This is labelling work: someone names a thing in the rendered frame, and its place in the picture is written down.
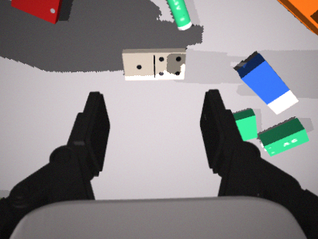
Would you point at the green aaa battery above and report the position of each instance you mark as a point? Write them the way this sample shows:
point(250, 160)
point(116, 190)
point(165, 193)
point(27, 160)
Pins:
point(180, 13)

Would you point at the blue and white eraser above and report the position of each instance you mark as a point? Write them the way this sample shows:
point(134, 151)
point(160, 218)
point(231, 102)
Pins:
point(264, 81)

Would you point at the green nine-volt battery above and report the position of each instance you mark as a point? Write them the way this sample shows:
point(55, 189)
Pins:
point(283, 137)

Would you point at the green flat square block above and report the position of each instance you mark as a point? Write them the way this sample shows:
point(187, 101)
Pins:
point(246, 122)

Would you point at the red usb stick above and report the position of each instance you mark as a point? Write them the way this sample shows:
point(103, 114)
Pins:
point(48, 10)

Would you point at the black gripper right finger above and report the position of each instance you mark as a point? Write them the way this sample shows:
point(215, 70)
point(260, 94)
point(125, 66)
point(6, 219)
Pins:
point(244, 173)

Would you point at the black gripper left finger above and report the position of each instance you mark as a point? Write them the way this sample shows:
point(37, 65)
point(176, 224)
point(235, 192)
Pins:
point(71, 167)

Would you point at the beige domino tile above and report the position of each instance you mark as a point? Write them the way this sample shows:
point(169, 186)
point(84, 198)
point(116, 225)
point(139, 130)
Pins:
point(154, 64)

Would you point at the orange rack of bins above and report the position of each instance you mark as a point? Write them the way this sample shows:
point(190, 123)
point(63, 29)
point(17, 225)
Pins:
point(309, 18)

